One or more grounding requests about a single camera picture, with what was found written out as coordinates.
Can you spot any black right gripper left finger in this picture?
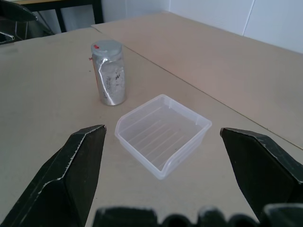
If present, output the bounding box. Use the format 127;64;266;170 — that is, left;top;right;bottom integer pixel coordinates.
0;124;107;227

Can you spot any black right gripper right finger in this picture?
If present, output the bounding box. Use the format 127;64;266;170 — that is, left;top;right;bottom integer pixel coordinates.
220;127;303;224

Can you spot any clear plastic tray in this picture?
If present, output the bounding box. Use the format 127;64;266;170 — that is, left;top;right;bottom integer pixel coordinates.
114;94;213;181

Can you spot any silver cylindrical can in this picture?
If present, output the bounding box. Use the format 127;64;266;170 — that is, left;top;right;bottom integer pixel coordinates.
89;39;127;106

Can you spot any grey plastic jar lid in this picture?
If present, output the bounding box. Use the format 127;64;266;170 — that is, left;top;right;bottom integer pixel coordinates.
90;39;123;59

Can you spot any dark left robot gripper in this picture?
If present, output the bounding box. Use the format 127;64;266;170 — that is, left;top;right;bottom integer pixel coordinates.
0;0;56;46

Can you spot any black metal frame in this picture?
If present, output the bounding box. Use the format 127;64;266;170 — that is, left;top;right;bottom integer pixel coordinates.
22;0;105;33

